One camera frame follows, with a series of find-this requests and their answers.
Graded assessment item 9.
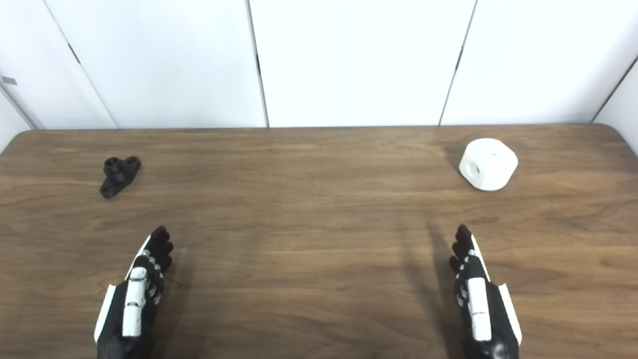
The black and white right hand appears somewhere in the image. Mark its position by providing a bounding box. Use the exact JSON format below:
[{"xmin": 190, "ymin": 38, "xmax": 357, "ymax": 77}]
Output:
[{"xmin": 449, "ymin": 224, "xmax": 523, "ymax": 359}]

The black and white left hand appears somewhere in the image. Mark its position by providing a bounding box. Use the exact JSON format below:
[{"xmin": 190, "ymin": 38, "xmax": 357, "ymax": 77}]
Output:
[{"xmin": 94, "ymin": 225, "xmax": 175, "ymax": 359}]

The black plastic holder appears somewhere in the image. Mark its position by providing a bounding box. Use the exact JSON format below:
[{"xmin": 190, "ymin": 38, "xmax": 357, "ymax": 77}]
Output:
[{"xmin": 100, "ymin": 156, "xmax": 142, "ymax": 199}]

